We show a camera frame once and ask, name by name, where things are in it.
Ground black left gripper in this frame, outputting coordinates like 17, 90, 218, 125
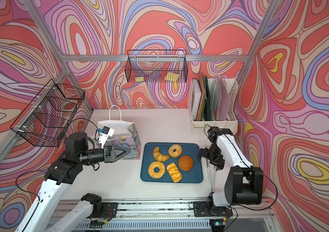
77, 145, 129, 166

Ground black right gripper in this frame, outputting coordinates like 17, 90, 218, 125
198, 143, 225, 170

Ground floral paper gift bag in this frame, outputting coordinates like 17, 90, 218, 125
98, 105, 141, 160

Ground round brown bun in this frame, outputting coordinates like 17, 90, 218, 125
179, 156, 193, 171

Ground glazed ring donut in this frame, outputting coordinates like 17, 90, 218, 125
168, 144, 182, 158
148, 161, 165, 179

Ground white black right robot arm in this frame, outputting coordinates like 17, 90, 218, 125
197, 126, 264, 207

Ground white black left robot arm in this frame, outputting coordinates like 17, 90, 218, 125
16, 132, 131, 232

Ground striped twisted bread roll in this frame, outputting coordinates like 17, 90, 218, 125
166, 162, 182, 183

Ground teal plastic tray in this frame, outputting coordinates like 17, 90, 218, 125
140, 142, 203, 184

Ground golden croissant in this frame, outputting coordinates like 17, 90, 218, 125
153, 147, 169, 162

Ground dark green folder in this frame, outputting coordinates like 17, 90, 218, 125
204, 76, 211, 121

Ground white perforated file organizer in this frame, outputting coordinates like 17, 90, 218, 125
187, 77, 238, 134

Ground pale pink folder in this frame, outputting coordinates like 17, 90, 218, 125
216, 76, 232, 121

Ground grey portrait book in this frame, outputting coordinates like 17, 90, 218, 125
191, 83, 202, 121

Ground small yellow sticky note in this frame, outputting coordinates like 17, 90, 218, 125
135, 77, 144, 82

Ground green circuit board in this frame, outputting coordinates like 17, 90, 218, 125
89, 220, 109, 229

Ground brown folder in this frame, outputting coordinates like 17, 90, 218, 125
196, 73, 206, 121

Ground large yellow sticky note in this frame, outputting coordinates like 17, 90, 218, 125
164, 72, 180, 82

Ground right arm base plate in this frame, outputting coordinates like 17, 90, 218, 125
191, 201, 234, 218

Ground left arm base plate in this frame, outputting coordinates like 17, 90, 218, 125
81, 193, 118, 219

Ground black wire basket side wall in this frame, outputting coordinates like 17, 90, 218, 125
10, 80, 85, 147

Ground black wire basket back wall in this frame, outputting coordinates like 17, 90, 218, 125
125, 49, 188, 83

